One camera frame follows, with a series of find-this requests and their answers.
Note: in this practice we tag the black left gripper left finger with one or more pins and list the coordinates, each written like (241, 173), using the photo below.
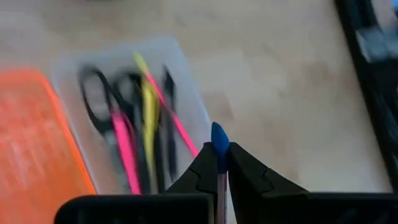
(199, 174)

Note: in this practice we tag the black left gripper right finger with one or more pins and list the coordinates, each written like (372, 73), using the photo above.
(245, 180)

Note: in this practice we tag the black marker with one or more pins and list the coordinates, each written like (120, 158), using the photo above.
(171, 146)

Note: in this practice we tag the brown pencil blue eraser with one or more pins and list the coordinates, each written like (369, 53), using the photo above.
(220, 140)

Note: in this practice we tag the pink pencil green eraser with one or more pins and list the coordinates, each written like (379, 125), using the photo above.
(174, 118)

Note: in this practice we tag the yellow highlighter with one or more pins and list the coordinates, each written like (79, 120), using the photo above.
(150, 118)

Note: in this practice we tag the pink highlighter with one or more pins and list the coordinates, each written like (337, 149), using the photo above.
(124, 140)

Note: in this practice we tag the clear plastic supply box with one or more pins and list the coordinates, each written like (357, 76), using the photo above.
(192, 93)

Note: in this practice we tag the orange box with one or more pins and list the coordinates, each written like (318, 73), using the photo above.
(34, 140)

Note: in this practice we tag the black aluminium table frame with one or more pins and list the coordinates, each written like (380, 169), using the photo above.
(357, 46)

